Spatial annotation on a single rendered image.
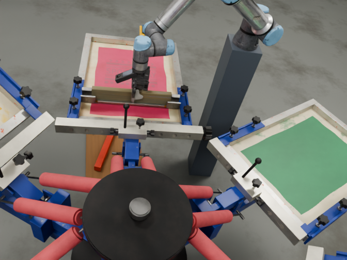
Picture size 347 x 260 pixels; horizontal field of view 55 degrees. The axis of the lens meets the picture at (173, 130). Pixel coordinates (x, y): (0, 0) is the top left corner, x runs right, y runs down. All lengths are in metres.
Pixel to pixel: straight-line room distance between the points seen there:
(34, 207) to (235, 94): 1.41
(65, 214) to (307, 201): 1.08
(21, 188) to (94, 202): 0.40
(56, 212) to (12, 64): 2.75
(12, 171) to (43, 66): 2.45
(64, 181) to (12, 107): 0.45
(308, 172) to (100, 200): 1.13
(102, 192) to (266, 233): 1.85
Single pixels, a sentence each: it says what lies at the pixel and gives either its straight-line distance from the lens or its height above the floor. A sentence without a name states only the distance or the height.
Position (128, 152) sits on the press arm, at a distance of 1.44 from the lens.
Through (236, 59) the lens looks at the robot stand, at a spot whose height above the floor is 1.14.
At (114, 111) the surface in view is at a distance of 1.73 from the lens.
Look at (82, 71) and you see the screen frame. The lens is 1.92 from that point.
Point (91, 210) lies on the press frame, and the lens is 0.96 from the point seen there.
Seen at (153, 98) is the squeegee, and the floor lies 1.03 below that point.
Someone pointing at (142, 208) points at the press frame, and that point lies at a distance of 0.93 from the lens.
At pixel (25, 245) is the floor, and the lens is 2.41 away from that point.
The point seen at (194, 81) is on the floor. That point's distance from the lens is 3.63.
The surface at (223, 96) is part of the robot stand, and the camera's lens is 2.13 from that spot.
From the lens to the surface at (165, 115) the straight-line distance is 1.75.
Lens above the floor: 2.15
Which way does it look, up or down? 45 degrees down
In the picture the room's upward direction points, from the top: 14 degrees clockwise
